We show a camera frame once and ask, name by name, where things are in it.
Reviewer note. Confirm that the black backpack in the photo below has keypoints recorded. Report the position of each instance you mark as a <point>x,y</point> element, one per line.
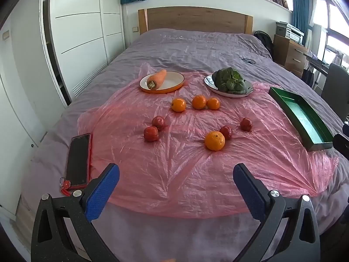
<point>264,42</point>

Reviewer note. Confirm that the pink plastic sheet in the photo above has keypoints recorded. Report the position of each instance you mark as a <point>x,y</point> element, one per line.
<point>177,169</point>

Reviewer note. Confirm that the white wardrobe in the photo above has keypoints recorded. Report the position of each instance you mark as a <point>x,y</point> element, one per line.
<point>81,32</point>

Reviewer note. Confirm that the green bok choy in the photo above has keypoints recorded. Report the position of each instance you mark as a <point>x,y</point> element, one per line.
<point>229,80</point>

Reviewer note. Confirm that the orange-rimmed white plate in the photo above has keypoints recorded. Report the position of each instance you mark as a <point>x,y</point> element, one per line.
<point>173,82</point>

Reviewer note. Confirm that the smartphone in red case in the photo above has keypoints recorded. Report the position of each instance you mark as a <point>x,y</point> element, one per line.
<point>77,159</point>

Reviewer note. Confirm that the large orange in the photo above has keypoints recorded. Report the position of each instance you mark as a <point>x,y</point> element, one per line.
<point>214,140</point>

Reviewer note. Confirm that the green rectangular tray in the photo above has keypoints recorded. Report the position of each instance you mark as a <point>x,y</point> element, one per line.
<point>305,117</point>

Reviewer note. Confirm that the bed with purple cover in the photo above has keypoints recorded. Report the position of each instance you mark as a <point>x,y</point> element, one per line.
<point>190,49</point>

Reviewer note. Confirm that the dark-rimmed white plate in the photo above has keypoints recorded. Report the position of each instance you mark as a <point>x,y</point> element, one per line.
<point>209,81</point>

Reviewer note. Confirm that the carrot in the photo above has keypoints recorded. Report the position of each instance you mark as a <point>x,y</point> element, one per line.
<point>156,79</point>

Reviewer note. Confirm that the dark hanging bag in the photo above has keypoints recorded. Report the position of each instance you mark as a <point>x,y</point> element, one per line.
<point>308,77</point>

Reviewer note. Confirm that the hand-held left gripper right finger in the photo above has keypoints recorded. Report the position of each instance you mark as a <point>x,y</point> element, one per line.
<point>249,191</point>

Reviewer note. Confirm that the blue curtain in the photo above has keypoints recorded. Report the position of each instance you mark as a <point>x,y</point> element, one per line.
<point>301,5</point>

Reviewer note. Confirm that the small orange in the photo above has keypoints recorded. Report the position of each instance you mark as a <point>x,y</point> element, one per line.
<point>178,105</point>
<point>199,102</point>
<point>213,103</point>

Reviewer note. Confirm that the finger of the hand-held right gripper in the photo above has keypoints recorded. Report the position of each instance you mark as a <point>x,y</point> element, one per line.
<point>342,143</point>

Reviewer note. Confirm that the grey office chair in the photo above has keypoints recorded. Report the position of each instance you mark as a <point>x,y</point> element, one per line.
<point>335,87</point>

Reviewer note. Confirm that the window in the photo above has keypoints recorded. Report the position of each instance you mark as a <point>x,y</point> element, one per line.
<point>335,27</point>

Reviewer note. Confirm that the glass desk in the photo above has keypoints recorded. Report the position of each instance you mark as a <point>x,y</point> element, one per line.
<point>317,62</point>

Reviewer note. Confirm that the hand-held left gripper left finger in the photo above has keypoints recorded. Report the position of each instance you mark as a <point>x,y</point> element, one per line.
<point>105,191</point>

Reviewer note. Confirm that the wooden headboard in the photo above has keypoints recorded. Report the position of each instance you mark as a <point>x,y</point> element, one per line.
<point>196,19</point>

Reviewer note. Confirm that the grey printer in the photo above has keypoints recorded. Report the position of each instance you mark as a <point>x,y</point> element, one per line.
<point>289,31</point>

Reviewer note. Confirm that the wooden drawer cabinet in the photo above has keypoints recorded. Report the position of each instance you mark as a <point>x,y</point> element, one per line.
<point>286,51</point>

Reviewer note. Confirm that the small red apple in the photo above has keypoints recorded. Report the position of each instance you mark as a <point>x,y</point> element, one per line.
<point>158,122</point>
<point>151,133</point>
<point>246,124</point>
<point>225,132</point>

